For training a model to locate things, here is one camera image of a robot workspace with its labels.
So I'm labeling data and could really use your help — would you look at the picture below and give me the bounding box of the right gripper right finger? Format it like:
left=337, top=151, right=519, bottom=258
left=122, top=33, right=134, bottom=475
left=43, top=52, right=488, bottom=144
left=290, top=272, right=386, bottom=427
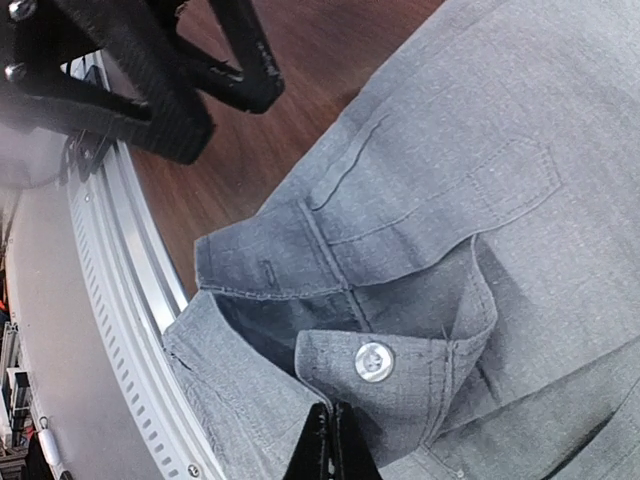
left=331, top=402, right=382, bottom=480

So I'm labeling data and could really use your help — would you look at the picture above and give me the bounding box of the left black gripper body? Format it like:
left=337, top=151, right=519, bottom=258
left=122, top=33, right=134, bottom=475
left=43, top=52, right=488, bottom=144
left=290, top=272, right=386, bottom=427
left=1, top=1, right=100, bottom=90

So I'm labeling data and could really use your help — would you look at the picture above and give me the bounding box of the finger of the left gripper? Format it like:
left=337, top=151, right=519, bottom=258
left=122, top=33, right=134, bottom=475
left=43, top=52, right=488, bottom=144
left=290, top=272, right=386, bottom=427
left=172, top=1, right=285, bottom=114
left=1, top=1, right=213, bottom=165

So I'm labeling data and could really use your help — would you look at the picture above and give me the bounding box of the grey long sleeve shirt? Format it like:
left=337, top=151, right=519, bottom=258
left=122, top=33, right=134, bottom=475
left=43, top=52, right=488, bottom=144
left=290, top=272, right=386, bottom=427
left=163, top=1, right=639, bottom=479

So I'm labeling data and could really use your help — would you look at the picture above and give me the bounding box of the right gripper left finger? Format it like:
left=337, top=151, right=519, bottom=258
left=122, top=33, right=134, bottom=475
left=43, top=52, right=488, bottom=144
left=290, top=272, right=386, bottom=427
left=285, top=403, right=332, bottom=480

